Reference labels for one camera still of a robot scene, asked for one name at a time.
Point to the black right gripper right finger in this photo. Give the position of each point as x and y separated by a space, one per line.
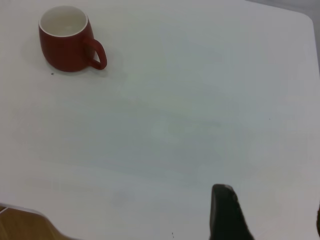
318 225

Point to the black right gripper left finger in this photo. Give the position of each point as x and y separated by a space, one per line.
225 217

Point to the red ceramic mug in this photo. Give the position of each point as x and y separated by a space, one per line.
62 52

